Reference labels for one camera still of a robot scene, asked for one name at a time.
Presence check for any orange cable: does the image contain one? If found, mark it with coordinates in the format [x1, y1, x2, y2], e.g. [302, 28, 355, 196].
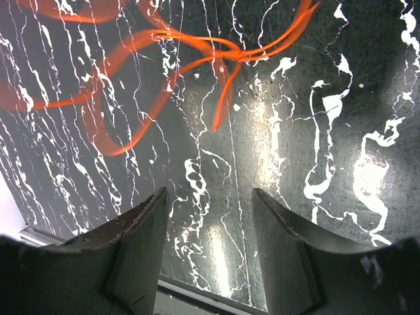
[0, 0, 321, 157]

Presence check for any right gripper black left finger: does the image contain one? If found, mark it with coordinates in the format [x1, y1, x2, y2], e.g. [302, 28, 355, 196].
[1, 187, 169, 314]

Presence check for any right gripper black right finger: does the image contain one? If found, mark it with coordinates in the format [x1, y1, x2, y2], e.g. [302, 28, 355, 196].
[251, 188, 419, 314]

